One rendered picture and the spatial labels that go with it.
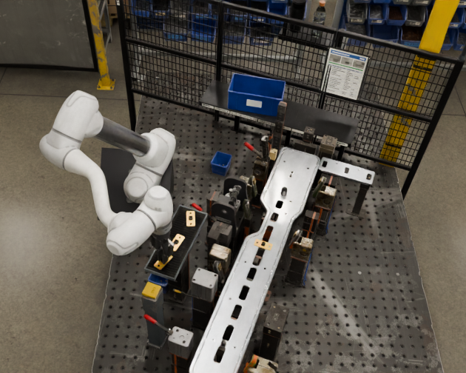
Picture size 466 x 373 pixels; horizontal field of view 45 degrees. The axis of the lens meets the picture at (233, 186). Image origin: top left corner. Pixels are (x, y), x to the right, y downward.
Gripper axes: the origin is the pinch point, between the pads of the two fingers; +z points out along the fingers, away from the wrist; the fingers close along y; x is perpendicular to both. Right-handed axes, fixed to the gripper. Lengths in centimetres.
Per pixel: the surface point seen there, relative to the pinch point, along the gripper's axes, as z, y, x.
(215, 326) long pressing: 20.1, 30.9, -3.9
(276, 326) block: 17, 52, 10
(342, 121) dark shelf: 17, 14, 139
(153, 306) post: 10.2, 8.0, -16.1
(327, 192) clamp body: 16, 33, 86
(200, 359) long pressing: 20.1, 34.8, -19.1
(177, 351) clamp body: 22.1, 24.6, -21.7
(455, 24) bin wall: 49, 20, 328
